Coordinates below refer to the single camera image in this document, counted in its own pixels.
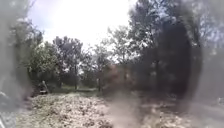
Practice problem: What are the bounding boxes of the wood of trees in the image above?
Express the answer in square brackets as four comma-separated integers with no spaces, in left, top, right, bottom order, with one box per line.
[13,0,224,99]

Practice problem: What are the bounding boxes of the leaf-strewn dirt ground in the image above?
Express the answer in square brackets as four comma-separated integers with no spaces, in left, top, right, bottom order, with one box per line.
[14,90,224,128]

